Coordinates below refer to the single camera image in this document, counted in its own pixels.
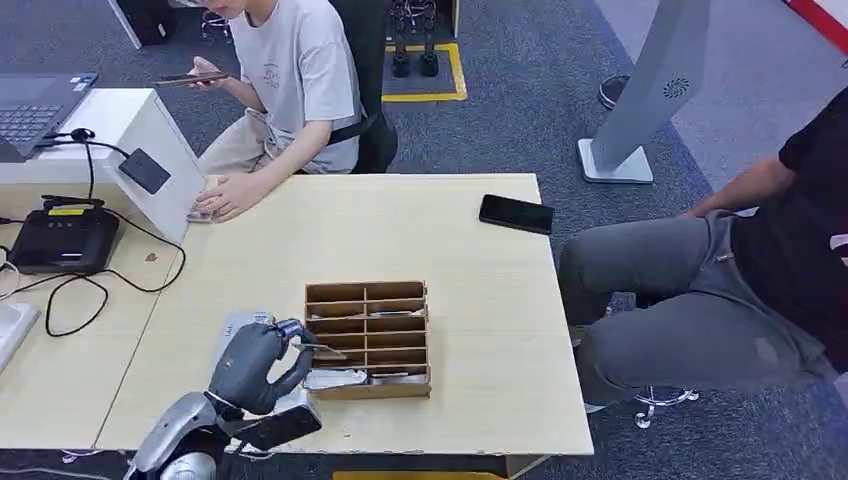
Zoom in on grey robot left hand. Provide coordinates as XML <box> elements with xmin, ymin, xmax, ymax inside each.
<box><xmin>208</xmin><ymin>319</ymin><xmax>319</xmax><ymax>417</ymax></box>

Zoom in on person's right hand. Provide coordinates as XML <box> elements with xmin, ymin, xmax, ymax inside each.
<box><xmin>188</xmin><ymin>56</ymin><xmax>231</xmax><ymax>93</ymax></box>

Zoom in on person's left hand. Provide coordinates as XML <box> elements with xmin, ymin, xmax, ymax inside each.
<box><xmin>193</xmin><ymin>173</ymin><xmax>266</xmax><ymax>224</ymax></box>

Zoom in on dark smartphone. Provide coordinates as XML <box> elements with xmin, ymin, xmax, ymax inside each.
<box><xmin>153</xmin><ymin>72</ymin><xmax>231</xmax><ymax>89</ymax></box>

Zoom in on chrome chair base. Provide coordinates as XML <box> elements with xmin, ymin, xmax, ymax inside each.
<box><xmin>200</xmin><ymin>9</ymin><xmax>233</xmax><ymax>45</ymax></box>

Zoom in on grey card reader device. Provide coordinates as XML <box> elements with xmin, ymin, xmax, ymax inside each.
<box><xmin>211</xmin><ymin>308</ymin><xmax>299</xmax><ymax>384</ymax></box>

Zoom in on black cabinet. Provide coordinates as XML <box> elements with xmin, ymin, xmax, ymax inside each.
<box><xmin>109</xmin><ymin>0</ymin><xmax>178</xmax><ymax>49</ymax></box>

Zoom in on black square pad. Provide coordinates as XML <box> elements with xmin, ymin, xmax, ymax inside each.
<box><xmin>117</xmin><ymin>147</ymin><xmax>172</xmax><ymax>196</ymax></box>

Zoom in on person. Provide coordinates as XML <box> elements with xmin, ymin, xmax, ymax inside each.
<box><xmin>558</xmin><ymin>86</ymin><xmax>848</xmax><ymax>407</ymax></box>
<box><xmin>168</xmin><ymin>0</ymin><xmax>364</xmax><ymax>225</ymax></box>

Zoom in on wooden slotted card box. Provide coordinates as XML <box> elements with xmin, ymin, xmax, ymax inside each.
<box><xmin>303</xmin><ymin>280</ymin><xmax>433</xmax><ymax>401</ymax></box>

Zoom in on black office chair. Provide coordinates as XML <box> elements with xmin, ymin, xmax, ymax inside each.
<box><xmin>294</xmin><ymin>0</ymin><xmax>400</xmax><ymax>175</ymax></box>

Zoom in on black desktop printer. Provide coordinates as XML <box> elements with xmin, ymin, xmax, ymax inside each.
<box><xmin>7</xmin><ymin>194</ymin><xmax>123</xmax><ymax>276</ymax></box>

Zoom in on grey laptop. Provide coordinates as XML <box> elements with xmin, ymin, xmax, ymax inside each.
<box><xmin>0</xmin><ymin>72</ymin><xmax>101</xmax><ymax>165</ymax></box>

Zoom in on black robot legs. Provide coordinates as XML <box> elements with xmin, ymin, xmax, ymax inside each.
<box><xmin>387</xmin><ymin>0</ymin><xmax>442</xmax><ymax>79</ymax></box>

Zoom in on white flat device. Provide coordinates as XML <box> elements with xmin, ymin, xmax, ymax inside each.
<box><xmin>0</xmin><ymin>302</ymin><xmax>42</xmax><ymax>376</ymax></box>

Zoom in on black smartphone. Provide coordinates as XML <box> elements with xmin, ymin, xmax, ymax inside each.
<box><xmin>478</xmin><ymin>193</ymin><xmax>556</xmax><ymax>236</ymax></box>

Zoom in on round black base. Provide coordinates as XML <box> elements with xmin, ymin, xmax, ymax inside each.
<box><xmin>598</xmin><ymin>74</ymin><xmax>632</xmax><ymax>112</ymax></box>

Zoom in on chrome stool base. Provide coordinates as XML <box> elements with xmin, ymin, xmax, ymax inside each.
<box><xmin>633</xmin><ymin>388</ymin><xmax>701</xmax><ymax>431</ymax></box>

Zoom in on grey kiosk stand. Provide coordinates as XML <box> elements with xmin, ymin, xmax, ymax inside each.
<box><xmin>577</xmin><ymin>0</ymin><xmax>714</xmax><ymax>185</ymax></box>

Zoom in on black power cable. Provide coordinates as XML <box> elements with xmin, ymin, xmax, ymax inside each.
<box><xmin>0</xmin><ymin>208</ymin><xmax>188</xmax><ymax>338</ymax></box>

